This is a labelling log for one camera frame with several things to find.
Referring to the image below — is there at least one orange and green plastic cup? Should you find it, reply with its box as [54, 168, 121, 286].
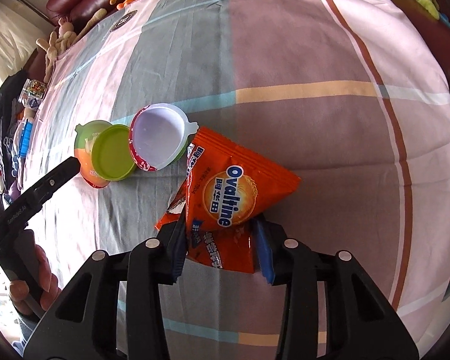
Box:
[74, 120, 113, 189]

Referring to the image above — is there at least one orange triangular snack packet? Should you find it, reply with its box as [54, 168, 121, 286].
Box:
[185, 127, 301, 233]

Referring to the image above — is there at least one beige plush rabbit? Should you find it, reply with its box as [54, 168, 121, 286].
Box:
[35, 7, 107, 83]

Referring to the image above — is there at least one blue plastic item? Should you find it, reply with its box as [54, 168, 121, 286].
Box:
[17, 118, 36, 158]

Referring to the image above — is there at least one person's left hand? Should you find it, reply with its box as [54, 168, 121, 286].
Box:
[8, 245, 59, 312]

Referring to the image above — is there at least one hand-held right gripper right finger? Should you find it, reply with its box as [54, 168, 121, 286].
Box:
[252, 219, 432, 360]

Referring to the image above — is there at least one dark bag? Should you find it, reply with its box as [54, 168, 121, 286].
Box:
[0, 69, 28, 147]

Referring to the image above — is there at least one green plastic lid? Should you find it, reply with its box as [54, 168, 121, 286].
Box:
[92, 125, 137, 181]

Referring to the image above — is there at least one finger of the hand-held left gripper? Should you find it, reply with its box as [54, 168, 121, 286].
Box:
[7, 157, 81, 226]

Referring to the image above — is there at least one checked pastel blanket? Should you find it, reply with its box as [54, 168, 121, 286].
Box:
[20, 0, 450, 360]

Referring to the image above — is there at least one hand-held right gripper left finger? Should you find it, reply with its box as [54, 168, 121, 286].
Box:
[22, 213, 189, 360]

